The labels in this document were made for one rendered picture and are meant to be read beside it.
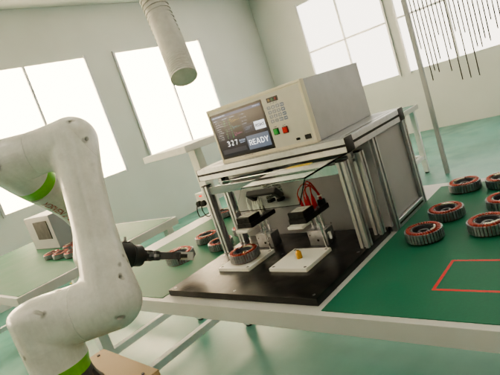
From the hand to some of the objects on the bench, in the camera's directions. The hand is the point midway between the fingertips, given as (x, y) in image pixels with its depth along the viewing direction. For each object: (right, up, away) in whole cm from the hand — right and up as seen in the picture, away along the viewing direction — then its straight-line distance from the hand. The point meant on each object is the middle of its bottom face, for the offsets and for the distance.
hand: (179, 255), depth 171 cm
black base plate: (+36, -1, -14) cm, 39 cm away
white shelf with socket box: (+6, +7, +88) cm, 88 cm away
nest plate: (+25, -1, -8) cm, 26 cm away
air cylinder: (+34, +4, +3) cm, 35 cm away
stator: (+79, +10, -34) cm, 87 cm away
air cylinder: (+52, +7, -14) cm, 54 cm away
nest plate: (+43, +2, -24) cm, 49 cm away
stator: (+25, 0, -8) cm, 26 cm away
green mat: (+96, +14, -43) cm, 106 cm away
